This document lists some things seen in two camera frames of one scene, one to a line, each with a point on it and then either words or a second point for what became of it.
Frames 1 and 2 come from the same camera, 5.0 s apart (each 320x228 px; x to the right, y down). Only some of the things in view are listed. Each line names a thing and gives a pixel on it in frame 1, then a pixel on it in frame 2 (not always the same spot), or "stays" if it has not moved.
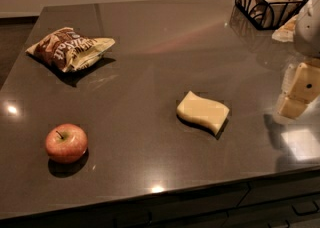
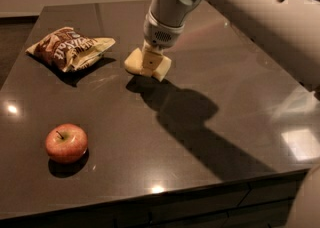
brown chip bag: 69,49 stays
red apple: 66,143 stays
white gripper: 308,28 → 162,33
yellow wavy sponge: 206,112 → 135,64
